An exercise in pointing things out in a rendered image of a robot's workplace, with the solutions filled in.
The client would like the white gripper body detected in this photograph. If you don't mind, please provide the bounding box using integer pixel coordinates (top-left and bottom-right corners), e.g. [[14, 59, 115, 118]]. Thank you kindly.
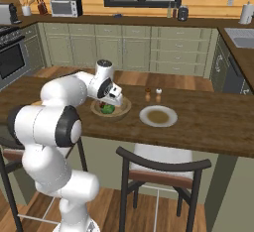
[[103, 92, 124, 108]]

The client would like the round wooden bowl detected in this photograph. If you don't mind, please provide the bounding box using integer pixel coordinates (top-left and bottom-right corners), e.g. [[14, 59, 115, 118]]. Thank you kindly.
[[90, 96, 133, 119]]

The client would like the green broccoli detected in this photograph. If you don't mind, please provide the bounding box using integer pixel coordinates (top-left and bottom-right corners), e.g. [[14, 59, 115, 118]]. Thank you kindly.
[[100, 105, 116, 115]]

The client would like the brown pepper shaker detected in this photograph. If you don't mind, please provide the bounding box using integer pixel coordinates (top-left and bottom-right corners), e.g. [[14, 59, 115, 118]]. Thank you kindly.
[[144, 87, 153, 103]]

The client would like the white-topped salt shaker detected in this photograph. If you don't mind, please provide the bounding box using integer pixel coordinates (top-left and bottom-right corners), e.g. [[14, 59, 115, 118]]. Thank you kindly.
[[155, 88, 164, 104]]

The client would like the white plate with brown centre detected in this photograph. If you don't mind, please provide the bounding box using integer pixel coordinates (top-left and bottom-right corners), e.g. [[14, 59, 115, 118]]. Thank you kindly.
[[138, 105, 179, 128]]

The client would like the green base cupboard run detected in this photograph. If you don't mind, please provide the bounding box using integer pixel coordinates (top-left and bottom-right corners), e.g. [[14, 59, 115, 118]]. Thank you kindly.
[[23, 22, 220, 79]]

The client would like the dark chair with white seat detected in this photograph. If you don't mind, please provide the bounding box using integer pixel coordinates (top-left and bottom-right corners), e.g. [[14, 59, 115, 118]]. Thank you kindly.
[[115, 143, 212, 232]]

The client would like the tall thin bottle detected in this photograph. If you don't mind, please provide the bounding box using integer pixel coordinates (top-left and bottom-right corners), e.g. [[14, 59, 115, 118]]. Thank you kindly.
[[167, 0, 174, 19]]

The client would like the white toaster oven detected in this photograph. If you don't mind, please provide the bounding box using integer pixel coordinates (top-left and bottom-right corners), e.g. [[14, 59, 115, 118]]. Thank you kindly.
[[50, 0, 83, 19]]

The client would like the dark grey jar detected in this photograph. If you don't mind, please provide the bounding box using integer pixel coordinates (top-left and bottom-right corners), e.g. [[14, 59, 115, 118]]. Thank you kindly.
[[177, 5, 190, 23]]

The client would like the black oven with hob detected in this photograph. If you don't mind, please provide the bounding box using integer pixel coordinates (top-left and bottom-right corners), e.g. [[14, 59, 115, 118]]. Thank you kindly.
[[0, 25, 28, 90]]

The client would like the dark dishwasher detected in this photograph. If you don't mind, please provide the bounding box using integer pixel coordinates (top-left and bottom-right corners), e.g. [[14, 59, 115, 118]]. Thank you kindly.
[[220, 53, 246, 95]]

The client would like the brown knife block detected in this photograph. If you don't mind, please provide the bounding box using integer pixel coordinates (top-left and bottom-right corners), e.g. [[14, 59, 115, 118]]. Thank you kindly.
[[36, 0, 50, 16]]

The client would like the dark chair with brown seat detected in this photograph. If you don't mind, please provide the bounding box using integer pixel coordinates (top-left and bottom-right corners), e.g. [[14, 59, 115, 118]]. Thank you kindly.
[[0, 136, 89, 232]]

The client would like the white pot with utensils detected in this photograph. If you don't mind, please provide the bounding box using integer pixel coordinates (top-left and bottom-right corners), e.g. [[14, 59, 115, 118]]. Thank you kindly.
[[18, 0, 37, 18]]

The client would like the grey coffee machine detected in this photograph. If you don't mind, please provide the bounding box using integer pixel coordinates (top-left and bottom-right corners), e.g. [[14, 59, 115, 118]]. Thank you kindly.
[[0, 2, 23, 26]]

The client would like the grey sink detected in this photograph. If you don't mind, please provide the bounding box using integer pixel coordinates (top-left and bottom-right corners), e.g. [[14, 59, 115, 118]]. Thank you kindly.
[[224, 27, 254, 50]]

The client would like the white paper towel roll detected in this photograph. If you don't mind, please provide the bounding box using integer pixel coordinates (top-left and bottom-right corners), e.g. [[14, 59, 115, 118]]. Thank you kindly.
[[238, 0, 254, 26]]

